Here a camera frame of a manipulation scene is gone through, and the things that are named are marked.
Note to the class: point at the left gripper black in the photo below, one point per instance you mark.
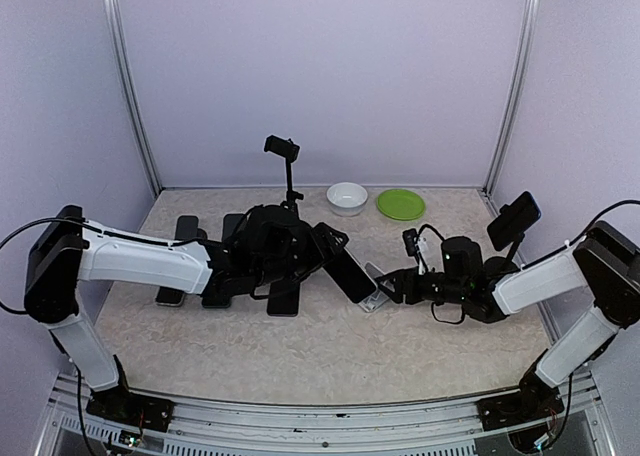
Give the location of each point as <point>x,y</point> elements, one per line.
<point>324,247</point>

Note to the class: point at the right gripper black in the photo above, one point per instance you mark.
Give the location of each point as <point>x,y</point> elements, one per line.
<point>403,276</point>

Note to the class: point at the white desktop phone stand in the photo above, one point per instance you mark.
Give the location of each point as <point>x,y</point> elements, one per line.
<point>376,300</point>

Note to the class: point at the black phone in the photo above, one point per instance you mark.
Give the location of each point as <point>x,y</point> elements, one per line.
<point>513,221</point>
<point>216,301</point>
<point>283,299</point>

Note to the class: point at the tall black clamp phone mount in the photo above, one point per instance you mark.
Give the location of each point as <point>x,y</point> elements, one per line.
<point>289,151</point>

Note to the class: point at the dark grey folding phone stand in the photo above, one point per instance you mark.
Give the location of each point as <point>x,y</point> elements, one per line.
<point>187,228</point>

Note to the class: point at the phone with clear case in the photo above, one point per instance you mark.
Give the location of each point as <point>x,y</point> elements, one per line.
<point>169,297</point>

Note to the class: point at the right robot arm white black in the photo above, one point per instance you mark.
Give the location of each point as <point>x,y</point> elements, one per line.
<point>602,260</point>

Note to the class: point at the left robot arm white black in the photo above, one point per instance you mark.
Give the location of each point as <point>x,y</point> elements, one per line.
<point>269,244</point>

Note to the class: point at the black round base right stand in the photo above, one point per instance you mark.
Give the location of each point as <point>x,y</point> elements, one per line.
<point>505,261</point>

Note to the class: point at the white ceramic bowl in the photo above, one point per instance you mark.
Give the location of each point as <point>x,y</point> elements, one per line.
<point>347,199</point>

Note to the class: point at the green plate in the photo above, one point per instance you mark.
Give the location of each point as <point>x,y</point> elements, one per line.
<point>401,204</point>

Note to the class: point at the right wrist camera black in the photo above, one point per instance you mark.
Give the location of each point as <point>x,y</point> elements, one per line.
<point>410,240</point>

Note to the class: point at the front aluminium rail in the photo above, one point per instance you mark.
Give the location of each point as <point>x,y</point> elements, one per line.
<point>198,426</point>

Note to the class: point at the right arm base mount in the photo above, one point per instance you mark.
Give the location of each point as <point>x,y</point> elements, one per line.
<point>533,400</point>

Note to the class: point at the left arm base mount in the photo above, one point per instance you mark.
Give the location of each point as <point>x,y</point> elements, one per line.
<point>120,404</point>

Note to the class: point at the right aluminium frame post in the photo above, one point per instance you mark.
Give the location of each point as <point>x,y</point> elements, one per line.
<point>516,86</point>

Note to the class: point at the aluminium frame post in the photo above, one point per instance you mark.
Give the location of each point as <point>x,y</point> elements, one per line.
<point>516,86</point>
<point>116,28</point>

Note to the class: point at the left aluminium frame post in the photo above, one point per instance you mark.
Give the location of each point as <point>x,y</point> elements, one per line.
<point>116,28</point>

